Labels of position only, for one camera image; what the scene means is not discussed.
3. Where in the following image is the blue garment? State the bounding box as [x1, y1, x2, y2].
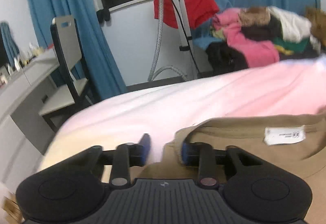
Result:
[192, 0, 232, 50]

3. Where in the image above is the red garment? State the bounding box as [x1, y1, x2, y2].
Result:
[153, 0, 220, 29]

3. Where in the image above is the grey black chair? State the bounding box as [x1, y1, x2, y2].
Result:
[38, 15, 95, 133]

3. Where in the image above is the pink garment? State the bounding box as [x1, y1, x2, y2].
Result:
[212, 8, 281, 68]

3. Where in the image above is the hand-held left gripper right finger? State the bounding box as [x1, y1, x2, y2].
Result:
[182, 142, 265, 187]

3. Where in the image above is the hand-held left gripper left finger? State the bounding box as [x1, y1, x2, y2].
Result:
[76, 134, 151, 186]

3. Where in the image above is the beige garment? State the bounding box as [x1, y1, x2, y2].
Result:
[239, 6, 271, 27]

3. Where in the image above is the black garment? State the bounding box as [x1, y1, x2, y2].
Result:
[206, 42, 249, 74]
[241, 16, 283, 41]

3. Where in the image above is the wavy frame mirror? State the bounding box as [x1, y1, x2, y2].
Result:
[0, 21, 19, 66]

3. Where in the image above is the tan t-shirt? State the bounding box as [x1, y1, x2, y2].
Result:
[129, 113, 326, 224]

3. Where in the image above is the green garment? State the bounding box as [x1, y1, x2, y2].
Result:
[274, 37, 310, 53]

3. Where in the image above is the black window bracket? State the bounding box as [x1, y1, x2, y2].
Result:
[97, 9, 110, 22]

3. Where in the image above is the white garment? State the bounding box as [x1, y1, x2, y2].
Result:
[270, 6, 312, 43]

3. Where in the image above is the cardboard box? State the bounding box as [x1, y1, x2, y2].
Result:
[0, 195, 23, 224]

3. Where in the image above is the grey dressing table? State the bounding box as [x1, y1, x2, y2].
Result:
[0, 48, 74, 189]

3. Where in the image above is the group of cosmetic bottles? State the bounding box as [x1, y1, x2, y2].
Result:
[0, 43, 45, 84]

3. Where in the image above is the garment steamer stand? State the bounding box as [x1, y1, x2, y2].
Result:
[148, 0, 202, 82]

